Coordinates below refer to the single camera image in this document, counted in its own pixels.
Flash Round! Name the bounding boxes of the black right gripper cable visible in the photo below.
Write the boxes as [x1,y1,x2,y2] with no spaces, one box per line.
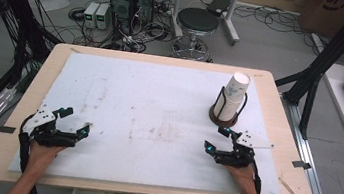
[241,155,267,194]

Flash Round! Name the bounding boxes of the white power supply unit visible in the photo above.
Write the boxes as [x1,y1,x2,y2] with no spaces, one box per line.
[80,0,102,30]
[93,1,113,32]

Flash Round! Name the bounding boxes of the wooden table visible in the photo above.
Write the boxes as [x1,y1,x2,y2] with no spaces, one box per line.
[0,34,332,194]

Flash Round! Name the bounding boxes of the black tape piece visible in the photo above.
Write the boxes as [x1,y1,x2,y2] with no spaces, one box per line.
[0,125,18,135]
[291,158,314,171]

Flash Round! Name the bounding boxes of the white power strip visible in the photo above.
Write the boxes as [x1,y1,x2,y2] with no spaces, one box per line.
[120,34,146,51]

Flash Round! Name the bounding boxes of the black wire cup holder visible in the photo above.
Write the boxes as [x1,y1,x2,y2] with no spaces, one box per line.
[207,84,250,132]

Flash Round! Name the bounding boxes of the black computer tower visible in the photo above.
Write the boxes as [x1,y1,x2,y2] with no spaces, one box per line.
[105,0,137,36]
[130,0,156,36]

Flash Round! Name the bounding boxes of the thin wooden stick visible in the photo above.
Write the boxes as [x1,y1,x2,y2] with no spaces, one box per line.
[275,176,304,194]

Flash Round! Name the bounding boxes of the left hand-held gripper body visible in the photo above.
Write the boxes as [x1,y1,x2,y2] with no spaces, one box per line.
[20,101,84,151]

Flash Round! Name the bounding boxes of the black round stool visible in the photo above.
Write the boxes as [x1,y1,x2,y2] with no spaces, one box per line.
[169,5,222,64]

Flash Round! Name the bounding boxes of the white foam mat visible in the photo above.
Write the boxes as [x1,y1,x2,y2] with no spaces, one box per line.
[7,44,297,194]

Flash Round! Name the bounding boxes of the black flat device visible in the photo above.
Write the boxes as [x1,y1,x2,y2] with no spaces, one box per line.
[205,0,232,19]

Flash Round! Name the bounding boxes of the stack of white cups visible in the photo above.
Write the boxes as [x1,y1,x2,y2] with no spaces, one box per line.
[211,82,247,124]

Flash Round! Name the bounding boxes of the person's left hand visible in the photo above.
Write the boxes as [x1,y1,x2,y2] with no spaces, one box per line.
[26,140,68,174]

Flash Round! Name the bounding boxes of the person's right hand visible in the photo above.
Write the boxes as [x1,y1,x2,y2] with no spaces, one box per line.
[220,161,262,194]

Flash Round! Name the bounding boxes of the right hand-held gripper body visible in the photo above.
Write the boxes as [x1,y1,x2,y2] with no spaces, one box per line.
[214,126,277,173]

